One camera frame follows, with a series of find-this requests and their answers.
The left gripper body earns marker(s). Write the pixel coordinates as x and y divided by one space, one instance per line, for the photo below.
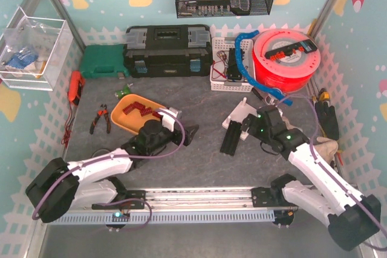
178 136

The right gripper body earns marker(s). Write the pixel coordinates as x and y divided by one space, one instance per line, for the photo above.
248 122

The black power strip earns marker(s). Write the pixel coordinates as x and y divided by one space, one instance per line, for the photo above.
305 46

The red filament spool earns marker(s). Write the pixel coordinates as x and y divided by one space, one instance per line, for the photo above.
289 74

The black aluminium extrusion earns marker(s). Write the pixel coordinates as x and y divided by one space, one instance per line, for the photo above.
231 138

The green tool case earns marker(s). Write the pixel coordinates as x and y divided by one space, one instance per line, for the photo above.
103 61

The white peg board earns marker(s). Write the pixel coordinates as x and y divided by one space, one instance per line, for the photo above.
239 113

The beige work glove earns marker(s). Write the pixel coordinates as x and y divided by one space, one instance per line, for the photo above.
325 147

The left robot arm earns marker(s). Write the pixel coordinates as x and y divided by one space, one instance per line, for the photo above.
61 185

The black toolbox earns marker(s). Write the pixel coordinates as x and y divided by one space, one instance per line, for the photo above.
168 51

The white perforated basket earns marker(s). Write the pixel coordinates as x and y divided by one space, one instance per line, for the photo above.
224 73

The black plate assembly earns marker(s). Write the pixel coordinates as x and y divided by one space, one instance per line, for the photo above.
232 71

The clear acrylic box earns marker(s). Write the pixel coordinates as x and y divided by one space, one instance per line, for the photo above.
33 51

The green pipe fitting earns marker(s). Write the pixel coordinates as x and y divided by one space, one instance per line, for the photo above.
126 90

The yellow plastic tray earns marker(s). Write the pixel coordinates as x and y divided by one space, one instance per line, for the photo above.
133 122

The black rubber glove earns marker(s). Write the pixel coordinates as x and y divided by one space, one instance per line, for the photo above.
327 119

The orange multimeter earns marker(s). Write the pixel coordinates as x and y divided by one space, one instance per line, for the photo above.
77 83

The small red spring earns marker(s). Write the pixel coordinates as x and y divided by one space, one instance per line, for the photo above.
146 111
157 115
135 105

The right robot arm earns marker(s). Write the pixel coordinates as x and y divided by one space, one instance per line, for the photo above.
350 217

